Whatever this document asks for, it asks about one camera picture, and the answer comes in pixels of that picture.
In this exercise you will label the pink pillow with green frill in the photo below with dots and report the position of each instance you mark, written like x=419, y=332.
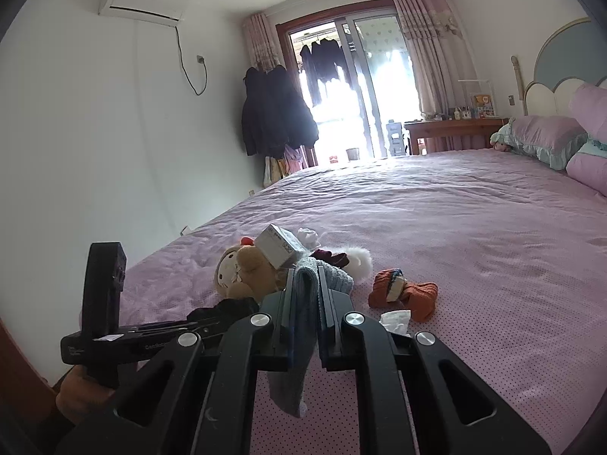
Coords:
x=553, y=140

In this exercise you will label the blue white headboard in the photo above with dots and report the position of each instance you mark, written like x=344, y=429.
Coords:
x=573, y=55

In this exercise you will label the grey blue sock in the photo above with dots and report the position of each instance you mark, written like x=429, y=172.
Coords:
x=286, y=388

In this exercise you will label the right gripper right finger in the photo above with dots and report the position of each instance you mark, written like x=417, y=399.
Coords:
x=414, y=394

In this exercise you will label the white fluffy plush toy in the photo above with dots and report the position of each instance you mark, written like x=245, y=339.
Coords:
x=354, y=260

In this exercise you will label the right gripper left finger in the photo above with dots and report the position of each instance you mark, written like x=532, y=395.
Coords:
x=184, y=387

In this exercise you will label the person's left hand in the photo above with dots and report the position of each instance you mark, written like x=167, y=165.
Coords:
x=80, y=395

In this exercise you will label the orange knitted sock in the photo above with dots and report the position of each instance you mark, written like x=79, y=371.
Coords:
x=392, y=289

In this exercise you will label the white tissue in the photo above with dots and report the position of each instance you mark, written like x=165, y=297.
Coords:
x=396, y=322

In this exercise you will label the pink right curtain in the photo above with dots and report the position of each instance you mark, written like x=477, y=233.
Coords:
x=442, y=59

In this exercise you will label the grey plastic stool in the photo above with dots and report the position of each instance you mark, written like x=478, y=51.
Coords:
x=397, y=143

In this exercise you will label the dark hanging jackets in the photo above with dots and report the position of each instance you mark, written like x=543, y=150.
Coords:
x=275, y=115

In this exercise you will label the pink left curtain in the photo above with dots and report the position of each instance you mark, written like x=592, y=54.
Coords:
x=262, y=43

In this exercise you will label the white milk carton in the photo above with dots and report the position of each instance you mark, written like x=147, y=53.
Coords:
x=280, y=246

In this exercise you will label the picture frame on desk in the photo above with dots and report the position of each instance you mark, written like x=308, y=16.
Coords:
x=483, y=107

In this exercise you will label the pink bed sheet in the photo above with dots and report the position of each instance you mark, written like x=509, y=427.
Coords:
x=517, y=250

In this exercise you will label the sliding glass door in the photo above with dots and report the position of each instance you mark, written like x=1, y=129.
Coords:
x=381, y=73

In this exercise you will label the pink curtain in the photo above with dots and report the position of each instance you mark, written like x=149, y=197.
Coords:
x=442, y=59
x=262, y=43

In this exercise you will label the white wall air conditioner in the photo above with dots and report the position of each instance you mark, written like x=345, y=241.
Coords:
x=163, y=12

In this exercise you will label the hanging dark clothes outside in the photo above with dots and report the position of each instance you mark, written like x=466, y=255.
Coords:
x=320, y=63

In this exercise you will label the wooden desk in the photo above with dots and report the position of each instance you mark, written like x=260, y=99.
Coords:
x=483, y=127

